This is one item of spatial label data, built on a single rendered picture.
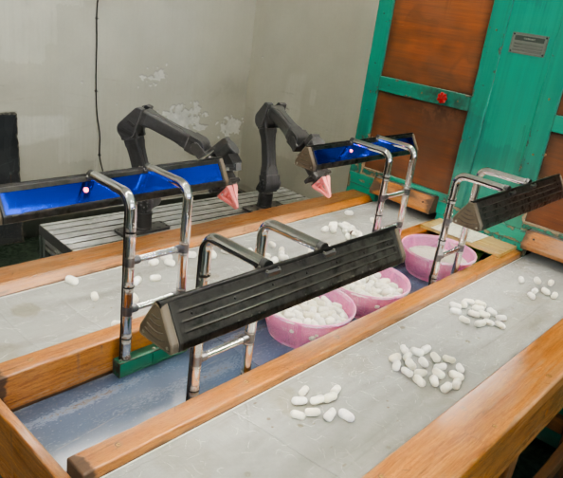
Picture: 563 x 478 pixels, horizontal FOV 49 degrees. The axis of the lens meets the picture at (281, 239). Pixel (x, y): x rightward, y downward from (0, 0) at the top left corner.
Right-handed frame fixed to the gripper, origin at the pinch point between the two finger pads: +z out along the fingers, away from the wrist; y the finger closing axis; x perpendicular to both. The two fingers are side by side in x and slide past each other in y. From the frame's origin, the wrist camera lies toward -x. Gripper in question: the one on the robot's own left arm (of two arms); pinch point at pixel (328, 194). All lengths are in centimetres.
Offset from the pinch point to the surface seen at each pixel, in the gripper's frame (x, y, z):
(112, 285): 8, -94, 9
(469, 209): -63, -34, 38
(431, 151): -22, 45, 0
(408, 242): -10.7, 13.6, 29.8
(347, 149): -27.8, -15.2, -3.0
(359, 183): 15.1, 43.7, -8.5
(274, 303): -63, -110, 43
